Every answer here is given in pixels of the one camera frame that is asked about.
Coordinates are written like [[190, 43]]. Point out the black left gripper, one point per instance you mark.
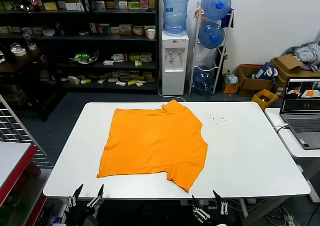
[[80, 217]]

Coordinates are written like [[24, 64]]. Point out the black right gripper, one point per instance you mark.
[[210, 224]]

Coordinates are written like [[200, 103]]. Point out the orange t-shirt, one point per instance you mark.
[[155, 140]]

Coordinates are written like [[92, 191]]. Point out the striped clothes pile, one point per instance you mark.
[[308, 53]]

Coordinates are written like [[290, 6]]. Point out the white work table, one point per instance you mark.
[[237, 161]]

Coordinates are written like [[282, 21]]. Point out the white extension power strip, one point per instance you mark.
[[290, 219]]

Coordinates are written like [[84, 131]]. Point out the small white side table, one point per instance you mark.
[[287, 143]]

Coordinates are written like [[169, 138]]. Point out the yellow plastic crate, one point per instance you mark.
[[258, 102]]

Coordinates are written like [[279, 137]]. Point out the small orange cardboard box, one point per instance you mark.
[[231, 88]]

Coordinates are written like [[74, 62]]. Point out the grey laptop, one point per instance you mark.
[[305, 125]]

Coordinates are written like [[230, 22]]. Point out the open brown cardboard box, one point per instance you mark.
[[250, 84]]

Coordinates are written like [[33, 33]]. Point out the grey plastic bag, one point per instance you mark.
[[231, 78]]

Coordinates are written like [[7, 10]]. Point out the white metal jug rack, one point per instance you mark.
[[218, 72]]

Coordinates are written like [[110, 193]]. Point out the green and white bowl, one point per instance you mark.
[[83, 57]]

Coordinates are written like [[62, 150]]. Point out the white water dispenser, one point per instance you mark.
[[175, 68]]

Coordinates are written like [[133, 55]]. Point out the brown wooden desk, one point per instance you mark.
[[22, 60]]

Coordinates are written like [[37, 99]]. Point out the black stand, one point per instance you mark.
[[225, 56]]

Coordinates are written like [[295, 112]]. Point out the white tape roll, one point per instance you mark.
[[20, 52]]

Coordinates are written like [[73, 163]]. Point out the black shelf unit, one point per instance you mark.
[[112, 38]]

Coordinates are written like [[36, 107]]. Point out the large brown cardboard box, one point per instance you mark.
[[287, 63]]

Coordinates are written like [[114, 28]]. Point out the clear plastic bottle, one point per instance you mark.
[[30, 41]]

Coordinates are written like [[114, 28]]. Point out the cream orange medicine box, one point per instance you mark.
[[125, 29]]

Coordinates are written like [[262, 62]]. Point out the red white medicine box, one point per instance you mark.
[[138, 30]]

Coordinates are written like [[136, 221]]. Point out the white paper cup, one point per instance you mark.
[[151, 34]]

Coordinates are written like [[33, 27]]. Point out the pink rag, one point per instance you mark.
[[198, 12]]

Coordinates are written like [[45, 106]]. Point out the upright labelled blue water jug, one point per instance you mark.
[[175, 13]]

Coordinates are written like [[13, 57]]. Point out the green white medicine box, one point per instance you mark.
[[134, 5]]

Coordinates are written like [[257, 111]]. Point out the shiny black ball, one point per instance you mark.
[[25, 5]]

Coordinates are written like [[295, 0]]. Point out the cola bottle with red label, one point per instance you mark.
[[32, 3]]

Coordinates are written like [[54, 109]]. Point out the pink floral box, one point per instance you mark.
[[143, 1]]

